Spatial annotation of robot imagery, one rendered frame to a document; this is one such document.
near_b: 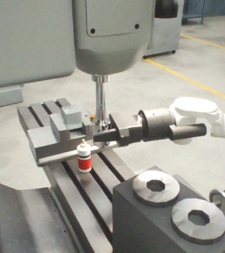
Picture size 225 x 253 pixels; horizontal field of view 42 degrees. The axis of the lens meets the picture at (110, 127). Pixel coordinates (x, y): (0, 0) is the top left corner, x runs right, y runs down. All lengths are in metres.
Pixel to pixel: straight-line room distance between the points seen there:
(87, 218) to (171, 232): 0.32
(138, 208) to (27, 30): 0.35
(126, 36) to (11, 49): 0.22
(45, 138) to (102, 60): 0.46
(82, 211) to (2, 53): 0.47
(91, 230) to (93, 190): 0.14
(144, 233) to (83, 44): 0.36
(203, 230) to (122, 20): 0.39
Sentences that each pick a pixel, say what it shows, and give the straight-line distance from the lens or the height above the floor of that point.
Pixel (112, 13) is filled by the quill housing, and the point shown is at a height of 1.44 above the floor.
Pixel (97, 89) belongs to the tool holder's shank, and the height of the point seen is 1.26.
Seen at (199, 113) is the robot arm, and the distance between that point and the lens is 0.78.
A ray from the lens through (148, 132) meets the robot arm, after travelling 0.75.
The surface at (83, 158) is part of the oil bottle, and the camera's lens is 0.89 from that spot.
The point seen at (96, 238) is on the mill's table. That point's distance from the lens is 0.74.
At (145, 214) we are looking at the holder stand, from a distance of 0.54.
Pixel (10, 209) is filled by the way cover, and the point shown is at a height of 0.94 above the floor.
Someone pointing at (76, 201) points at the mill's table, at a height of 0.95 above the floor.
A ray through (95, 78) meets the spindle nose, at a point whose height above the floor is 1.29.
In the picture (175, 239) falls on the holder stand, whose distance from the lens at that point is 0.51.
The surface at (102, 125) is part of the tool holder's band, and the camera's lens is 0.72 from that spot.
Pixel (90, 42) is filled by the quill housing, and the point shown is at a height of 1.40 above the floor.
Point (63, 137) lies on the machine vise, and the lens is 0.94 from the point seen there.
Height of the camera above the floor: 1.52
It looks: 30 degrees down
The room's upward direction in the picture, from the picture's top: straight up
